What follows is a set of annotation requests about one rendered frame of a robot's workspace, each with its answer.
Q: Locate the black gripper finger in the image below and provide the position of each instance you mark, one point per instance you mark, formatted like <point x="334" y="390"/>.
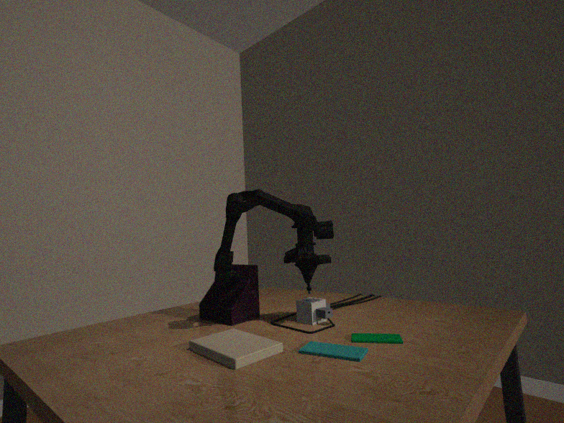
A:
<point x="303" y="270"/>
<point x="310" y="269"/>

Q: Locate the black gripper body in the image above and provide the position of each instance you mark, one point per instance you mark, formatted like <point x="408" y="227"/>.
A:
<point x="313" y="258"/>

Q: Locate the teal flat rectangular block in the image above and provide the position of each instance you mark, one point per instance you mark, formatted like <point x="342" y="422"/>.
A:
<point x="343" y="352"/>

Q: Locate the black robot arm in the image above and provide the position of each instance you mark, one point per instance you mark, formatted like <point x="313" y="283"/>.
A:
<point x="237" y="203"/>

